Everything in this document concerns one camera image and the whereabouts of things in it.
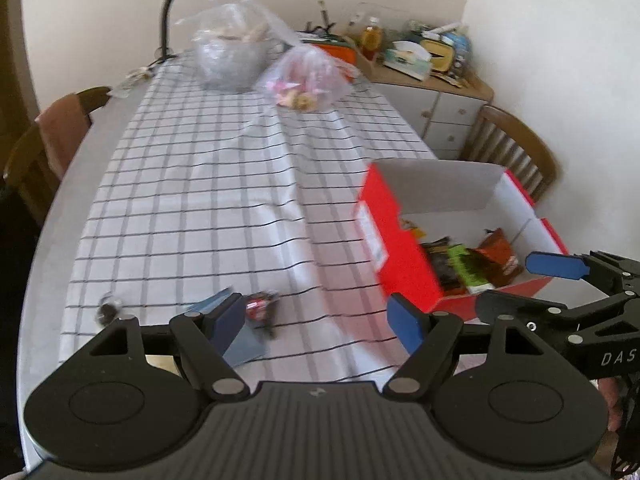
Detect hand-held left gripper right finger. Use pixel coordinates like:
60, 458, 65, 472
382, 292, 566, 401

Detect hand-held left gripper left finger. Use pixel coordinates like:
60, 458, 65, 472
75, 292, 250, 401

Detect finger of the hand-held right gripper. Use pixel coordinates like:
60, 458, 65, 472
526, 251, 640, 306
475, 291, 640, 343

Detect blue snack packet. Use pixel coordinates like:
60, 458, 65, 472
187, 287, 267, 367

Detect red black candy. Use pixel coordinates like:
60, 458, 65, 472
245, 291, 279, 338

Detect red cardboard box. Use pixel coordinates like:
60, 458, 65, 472
354, 158, 571, 322

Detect black snack packet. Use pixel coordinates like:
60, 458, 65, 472
422, 237, 464, 297

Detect green snack packet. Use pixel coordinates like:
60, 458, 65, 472
447, 244, 494, 294

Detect yellow snack packet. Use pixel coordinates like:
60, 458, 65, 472
400, 217, 427, 241

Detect small dark candy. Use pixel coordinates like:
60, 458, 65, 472
97, 295, 124, 322

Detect person's right hand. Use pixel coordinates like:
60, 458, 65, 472
597, 377, 625, 431

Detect wooden chair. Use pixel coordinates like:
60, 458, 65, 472
460, 105, 559, 204
2, 86, 113, 212

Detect checkered tablecloth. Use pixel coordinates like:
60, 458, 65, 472
59, 50, 441, 387

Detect white wooden cabinet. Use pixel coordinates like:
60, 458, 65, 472
350, 50, 496, 162

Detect yellow radio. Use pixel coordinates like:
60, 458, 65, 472
420, 37, 454, 74

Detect green tissue box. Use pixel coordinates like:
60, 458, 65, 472
384, 40, 432, 81

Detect pink cloth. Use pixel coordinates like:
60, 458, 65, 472
35, 92, 94, 177

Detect small clear plastic bag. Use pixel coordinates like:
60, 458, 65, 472
255, 45, 362, 114

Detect clear small packet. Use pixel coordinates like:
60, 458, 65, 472
107, 67, 151, 99

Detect large clear plastic bag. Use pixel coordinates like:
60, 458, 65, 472
175, 0, 302, 92

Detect orange storage case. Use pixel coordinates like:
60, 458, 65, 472
300, 35, 359, 81

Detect orange drink bottle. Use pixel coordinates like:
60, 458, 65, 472
361, 17, 384, 59

